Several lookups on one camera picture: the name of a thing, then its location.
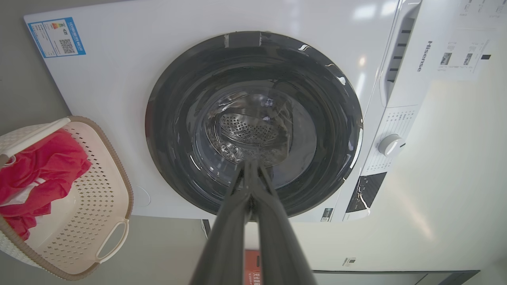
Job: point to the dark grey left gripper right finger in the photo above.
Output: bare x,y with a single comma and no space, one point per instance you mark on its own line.
277,245

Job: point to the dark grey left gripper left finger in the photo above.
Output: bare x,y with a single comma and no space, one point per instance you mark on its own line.
227,237

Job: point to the cream perforated laundry basket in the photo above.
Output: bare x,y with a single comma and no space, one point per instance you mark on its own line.
95,198

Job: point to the red fire extinguisher box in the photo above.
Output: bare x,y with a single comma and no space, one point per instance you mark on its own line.
252,269

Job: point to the small printed sticker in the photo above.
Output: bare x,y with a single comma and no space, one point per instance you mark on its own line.
327,214

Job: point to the round white filter cover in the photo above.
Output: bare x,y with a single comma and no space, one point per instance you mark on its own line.
141,196

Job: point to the black washer display panel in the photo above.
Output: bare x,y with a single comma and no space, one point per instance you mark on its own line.
366,192

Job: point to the steel washer drum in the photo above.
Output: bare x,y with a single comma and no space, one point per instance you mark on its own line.
249,126

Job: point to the round black washer door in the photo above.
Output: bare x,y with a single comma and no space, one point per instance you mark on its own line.
174,130

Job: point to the white round control knob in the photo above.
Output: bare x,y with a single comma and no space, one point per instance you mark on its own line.
390,145

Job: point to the white front-load washing machine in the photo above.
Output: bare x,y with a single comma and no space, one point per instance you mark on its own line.
111,99

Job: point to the red garment with white stripes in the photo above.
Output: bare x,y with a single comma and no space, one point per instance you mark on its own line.
43,166

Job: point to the white detergent drawer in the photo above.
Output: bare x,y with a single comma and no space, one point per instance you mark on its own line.
400,51

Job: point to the blue energy label sticker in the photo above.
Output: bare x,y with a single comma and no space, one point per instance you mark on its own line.
56,37

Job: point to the white printed paper sheet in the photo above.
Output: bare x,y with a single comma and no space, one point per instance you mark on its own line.
471,43

